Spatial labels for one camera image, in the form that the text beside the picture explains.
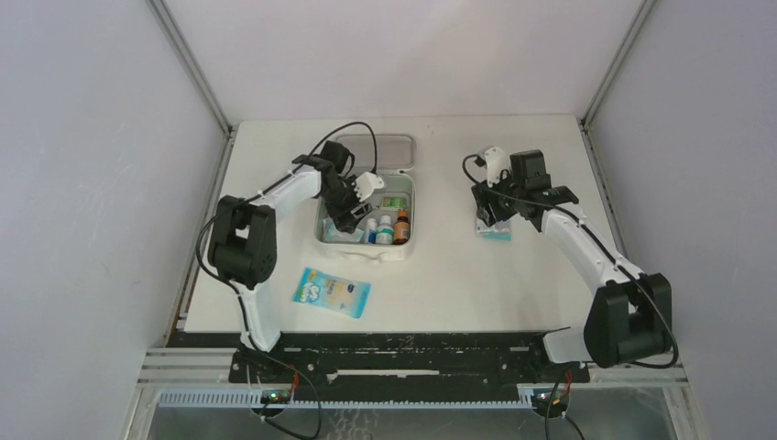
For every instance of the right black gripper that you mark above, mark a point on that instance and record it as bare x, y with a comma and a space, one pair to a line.
488, 207

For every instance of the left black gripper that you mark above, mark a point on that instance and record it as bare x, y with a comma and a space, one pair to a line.
344, 220

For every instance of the clear bandage packet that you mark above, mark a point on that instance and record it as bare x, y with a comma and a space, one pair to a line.
330, 234

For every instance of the blue plaster packets bag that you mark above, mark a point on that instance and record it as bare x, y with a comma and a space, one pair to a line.
500, 231

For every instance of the white plastic bottle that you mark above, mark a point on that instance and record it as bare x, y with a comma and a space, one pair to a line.
384, 231

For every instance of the white medicine kit box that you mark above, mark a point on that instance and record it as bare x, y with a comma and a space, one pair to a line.
392, 157

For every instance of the brown bottle orange cap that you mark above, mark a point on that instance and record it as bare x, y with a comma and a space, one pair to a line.
402, 228

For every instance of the green wind oil box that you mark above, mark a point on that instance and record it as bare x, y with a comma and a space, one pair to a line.
395, 203

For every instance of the blue cotton swab packet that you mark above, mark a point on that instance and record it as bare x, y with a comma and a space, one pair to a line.
332, 293

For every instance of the blue white small tube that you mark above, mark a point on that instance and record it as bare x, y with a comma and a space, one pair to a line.
370, 231

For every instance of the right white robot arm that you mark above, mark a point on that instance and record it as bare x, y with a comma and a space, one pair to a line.
630, 316

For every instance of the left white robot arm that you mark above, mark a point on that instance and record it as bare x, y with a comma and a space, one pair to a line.
242, 250

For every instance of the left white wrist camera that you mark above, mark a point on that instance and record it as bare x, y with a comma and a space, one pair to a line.
366, 184

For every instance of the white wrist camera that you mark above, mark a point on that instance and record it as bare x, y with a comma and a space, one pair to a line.
366, 184
496, 163

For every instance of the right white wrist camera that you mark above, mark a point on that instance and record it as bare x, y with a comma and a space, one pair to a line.
496, 163

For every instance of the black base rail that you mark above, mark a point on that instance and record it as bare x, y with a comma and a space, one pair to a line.
400, 367

